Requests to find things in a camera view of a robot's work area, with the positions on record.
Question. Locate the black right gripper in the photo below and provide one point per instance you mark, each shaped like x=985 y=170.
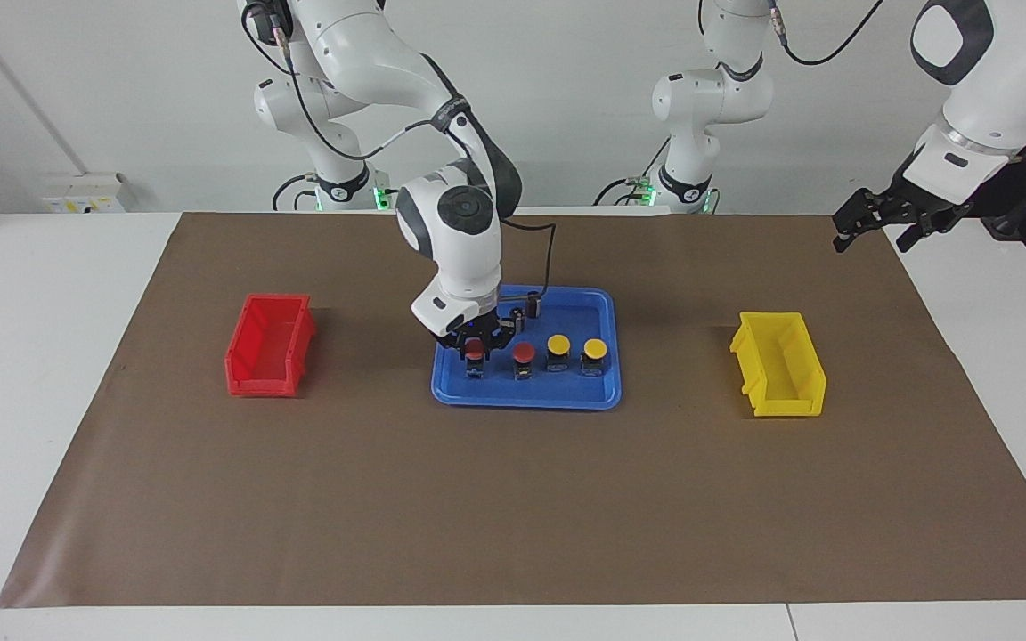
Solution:
x=477 y=326

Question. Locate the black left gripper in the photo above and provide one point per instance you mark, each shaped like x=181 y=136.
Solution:
x=914 y=203

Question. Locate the yellow plastic storage bin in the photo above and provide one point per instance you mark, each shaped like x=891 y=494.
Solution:
x=789 y=402

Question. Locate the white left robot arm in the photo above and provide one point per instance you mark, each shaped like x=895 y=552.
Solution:
x=709 y=98

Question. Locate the blue plastic tray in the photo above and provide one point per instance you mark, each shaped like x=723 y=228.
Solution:
x=477 y=392

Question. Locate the brown paper table mat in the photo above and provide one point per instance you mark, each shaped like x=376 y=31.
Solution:
x=513 y=499

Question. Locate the red push button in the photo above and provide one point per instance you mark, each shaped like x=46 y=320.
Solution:
x=523 y=353
x=475 y=350

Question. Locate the small black cylinder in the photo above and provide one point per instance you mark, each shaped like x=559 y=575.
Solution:
x=533 y=307
x=519 y=322

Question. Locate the yellow push button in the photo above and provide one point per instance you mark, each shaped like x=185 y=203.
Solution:
x=557 y=344
x=595 y=349

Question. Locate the white wall socket box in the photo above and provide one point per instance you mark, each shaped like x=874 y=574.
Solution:
x=85 y=193

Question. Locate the red plastic storage bin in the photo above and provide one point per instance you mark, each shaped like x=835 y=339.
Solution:
x=259 y=385

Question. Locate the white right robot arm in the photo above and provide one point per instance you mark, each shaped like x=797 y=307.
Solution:
x=460 y=214

